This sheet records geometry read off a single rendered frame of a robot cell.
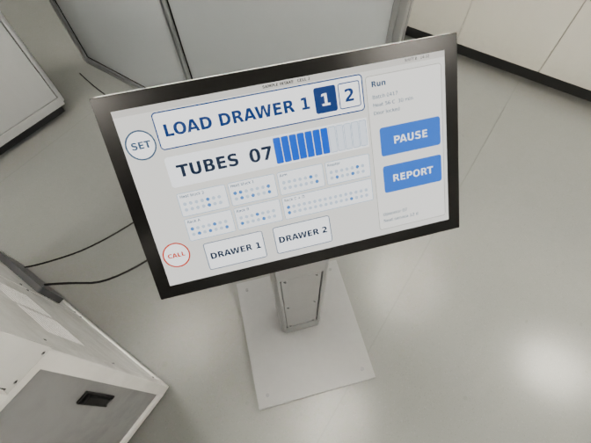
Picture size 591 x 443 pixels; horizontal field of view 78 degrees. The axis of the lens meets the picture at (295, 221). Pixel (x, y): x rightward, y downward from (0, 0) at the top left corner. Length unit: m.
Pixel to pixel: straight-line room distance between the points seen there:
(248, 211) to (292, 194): 0.07
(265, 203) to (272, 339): 1.02
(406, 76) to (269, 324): 1.16
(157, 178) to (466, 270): 1.48
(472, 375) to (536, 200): 0.94
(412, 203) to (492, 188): 1.47
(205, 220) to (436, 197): 0.38
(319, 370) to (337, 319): 0.21
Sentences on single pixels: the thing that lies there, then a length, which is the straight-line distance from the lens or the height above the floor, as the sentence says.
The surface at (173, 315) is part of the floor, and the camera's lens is 1.67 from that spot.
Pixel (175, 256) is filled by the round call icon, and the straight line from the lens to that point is 0.59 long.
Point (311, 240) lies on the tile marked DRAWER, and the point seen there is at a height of 0.99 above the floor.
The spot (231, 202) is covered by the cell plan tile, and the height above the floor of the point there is 1.06.
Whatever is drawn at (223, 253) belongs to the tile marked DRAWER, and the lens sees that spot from 0.59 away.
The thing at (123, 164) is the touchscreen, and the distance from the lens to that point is 0.56.
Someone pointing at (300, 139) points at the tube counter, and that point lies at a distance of 0.55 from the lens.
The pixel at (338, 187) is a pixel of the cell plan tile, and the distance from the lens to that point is 0.58.
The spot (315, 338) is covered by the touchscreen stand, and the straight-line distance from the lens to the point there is 1.52.
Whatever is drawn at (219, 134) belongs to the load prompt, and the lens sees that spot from 0.54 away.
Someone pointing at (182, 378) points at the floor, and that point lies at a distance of 1.60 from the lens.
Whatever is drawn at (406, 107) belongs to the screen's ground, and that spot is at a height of 1.13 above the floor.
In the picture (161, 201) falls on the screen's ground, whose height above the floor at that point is 1.08.
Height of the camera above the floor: 1.52
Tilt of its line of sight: 60 degrees down
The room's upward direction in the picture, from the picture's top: 2 degrees counter-clockwise
